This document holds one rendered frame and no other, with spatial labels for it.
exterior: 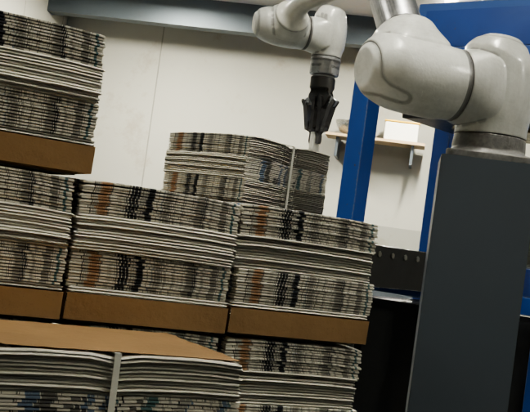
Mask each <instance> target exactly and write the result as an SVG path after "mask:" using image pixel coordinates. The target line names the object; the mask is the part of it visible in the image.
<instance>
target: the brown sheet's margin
mask: <svg viewBox="0 0 530 412"><path fill-rule="evenodd" d="M95 149H96V147H94V146H86V145H80V144H75V143H70V142H65V141H56V140H52V139H47V138H41V137H32V136H27V135H23V134H18V133H13V132H4V131H0V160H6V161H11V162H17V163H26V164H32V165H37V166H42V167H48V168H57V169H63V170H68V171H73V172H83V173H88V174H92V165H93V160H94V154H95Z"/></svg>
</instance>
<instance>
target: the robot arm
mask: <svg viewBox="0 0 530 412"><path fill-rule="evenodd" d="M333 1H335V0H291V1H290V0H287V1H284V2H281V3H280V4H277V5H274V6H273V7H262V8H260V9H258V10H257V11H256V12H255V13H254V17H253V22H252V30H253V32H254V34H255V36H256V37H257V38H259V39H260V40H262V41H264V42H265V43H269V44H271V45H275V46H278V47H285V48H290V49H300V50H304V51H306V52H310V53H312V56H311V62H310V69H309V73H310V75H312V77H311V79H310V86H309V87H310V89H311V91H310V92H309V94H308V97H307V98H306V99H302V100H301V101H302V104H303V119H304V129H305V130H307V131H309V137H308V143H309V148H308V150H313V151H316V152H318V149H319V144H321V137H322V133H323V132H328V131H329V128H330V124H331V120H332V118H333V115H334V112H335V108H336V107H337V105H338V104H339V101H337V100H336V99H335V98H334V95H333V91H334V89H335V78H338V77H339V67H340V63H341V56H342V54H343V52H344V48H345V43H346V37H347V17H346V13H345V11H344V10H342V9H341V8H339V7H335V6H331V5H323V4H326V3H328V2H333ZM369 3H370V6H371V11H372V14H373V17H374V21H375V26H376V28H377V30H376V31H375V32H374V34H373V35H372V37H370V38H368V39H367V40H366V41H365V42H364V43H363V44H362V46H361V48H360V50H359V52H358V54H357V57H356V60H355V63H354V78H355V81H356V84H357V86H358V88H359V90H360V92H361V93H362V94H363V95H364V96H365V97H367V98H368V99H369V100H371V101H372V102H374V103H376V104H377V105H379V106H381V107H383V108H385V109H387V110H392V111H395V112H398V113H402V114H408V115H412V116H416V117H421V118H426V119H441V120H446V121H448V122H449V123H452V124H455V131H454V136H453V140H452V144H451V148H446V154H449V155H461V156H468V157H475V158H482V159H494V160H501V161H508V162H515V163H527V164H530V157H527V156H525V154H526V140H527V134H528V128H529V124H530V54H529V52H528V49H527V48H526V47H525V46H524V45H523V43H522V42H521V41H520V40H519V39H517V38H515V37H512V36H509V35H505V34H484V35H482V36H478V37H476V38H474V39H473V40H471V41H470V42H469V43H468V44H467V45H466V47H465V49H464V50H462V49H459V48H455V47H452V46H451V44H450V43H449V42H448V41H447V39H446V38H445V37H444V36H443V35H442V34H441V33H440V32H439V30H438V29H437V28H436V26H435V24H434V23H433V22H432V21H431V20H429V19H428V18H426V17H423V16H421V15H420V11H419V8H418V6H417V3H416V0H369ZM320 5H323V6H321V7H320V8H319V9H318V10H317V12H316V14H315V16H308V12H309V11H311V10H312V9H313V8H315V7H319V6H320Z"/></svg>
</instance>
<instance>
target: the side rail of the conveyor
mask: <svg viewBox="0 0 530 412"><path fill-rule="evenodd" d="M375 246H376V248H372V249H374V250H375V255H374V256H372V257H371V258H372V260H371V262H373V264H372V266H371V267H372V269H371V273H367V274H371V276H369V280H370V281H368V282H370V284H373V285H374V287H375V288H383V289H400V290H408V291H417V292H421V288H422V281H423V275H424V264H425V257H426V252H421V251H415V250H410V249H400V248H394V247H389V246H383V245H377V244H376V245H375Z"/></svg>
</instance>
